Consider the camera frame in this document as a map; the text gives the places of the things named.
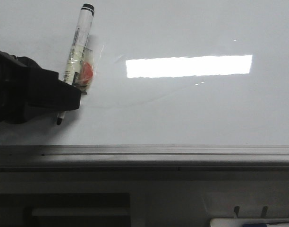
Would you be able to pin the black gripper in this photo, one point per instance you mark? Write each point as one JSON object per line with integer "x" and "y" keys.
{"x": 44, "y": 89}

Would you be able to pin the red magnet taped to marker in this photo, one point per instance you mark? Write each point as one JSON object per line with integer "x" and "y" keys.
{"x": 84, "y": 78}

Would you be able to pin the white black whiteboard marker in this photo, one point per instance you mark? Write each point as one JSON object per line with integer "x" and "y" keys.
{"x": 79, "y": 43}

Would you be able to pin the grey whiteboard marker tray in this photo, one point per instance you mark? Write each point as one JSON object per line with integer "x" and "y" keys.
{"x": 140, "y": 197}

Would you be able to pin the white whiteboard with aluminium frame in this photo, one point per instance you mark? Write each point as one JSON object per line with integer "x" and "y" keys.
{"x": 177, "y": 83}

